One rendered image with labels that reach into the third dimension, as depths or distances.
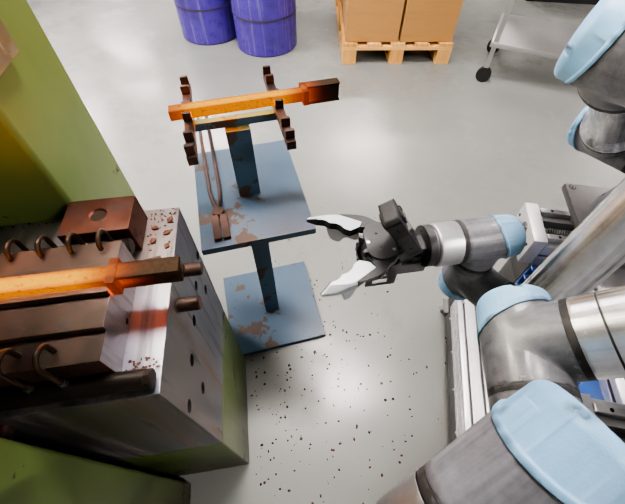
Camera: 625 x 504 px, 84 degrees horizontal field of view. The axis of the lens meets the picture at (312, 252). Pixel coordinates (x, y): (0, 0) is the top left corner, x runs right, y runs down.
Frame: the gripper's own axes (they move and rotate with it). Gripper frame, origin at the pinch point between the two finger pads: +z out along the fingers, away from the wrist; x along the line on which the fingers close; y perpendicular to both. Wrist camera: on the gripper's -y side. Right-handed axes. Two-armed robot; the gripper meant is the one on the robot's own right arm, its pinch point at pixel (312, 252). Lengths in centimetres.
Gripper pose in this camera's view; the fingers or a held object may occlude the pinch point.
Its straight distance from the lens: 55.5
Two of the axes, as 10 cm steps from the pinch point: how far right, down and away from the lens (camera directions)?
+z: -9.9, 1.2, -0.9
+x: -1.5, -7.9, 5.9
